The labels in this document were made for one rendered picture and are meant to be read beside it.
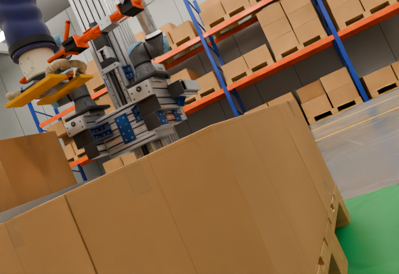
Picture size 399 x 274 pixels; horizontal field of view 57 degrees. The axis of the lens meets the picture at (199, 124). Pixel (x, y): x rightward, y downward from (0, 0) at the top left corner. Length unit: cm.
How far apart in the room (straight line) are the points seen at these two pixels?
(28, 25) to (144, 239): 144
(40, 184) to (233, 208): 152
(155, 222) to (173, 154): 15
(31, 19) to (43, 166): 75
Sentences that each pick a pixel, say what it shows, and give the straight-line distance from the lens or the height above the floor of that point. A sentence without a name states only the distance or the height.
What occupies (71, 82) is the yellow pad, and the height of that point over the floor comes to 108.
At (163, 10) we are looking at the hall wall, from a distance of 1116.
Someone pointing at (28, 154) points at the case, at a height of 85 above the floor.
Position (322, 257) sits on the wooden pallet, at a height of 14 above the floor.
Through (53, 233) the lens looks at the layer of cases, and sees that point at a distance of 96.
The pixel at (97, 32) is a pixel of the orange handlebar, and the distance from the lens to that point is 183.
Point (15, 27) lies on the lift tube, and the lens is 204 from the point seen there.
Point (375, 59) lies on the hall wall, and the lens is 1012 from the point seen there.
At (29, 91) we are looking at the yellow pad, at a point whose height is 107.
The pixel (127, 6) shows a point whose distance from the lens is 170.
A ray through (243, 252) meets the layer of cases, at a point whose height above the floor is 31.
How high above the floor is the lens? 51
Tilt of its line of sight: 4 degrees up
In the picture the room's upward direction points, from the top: 24 degrees counter-clockwise
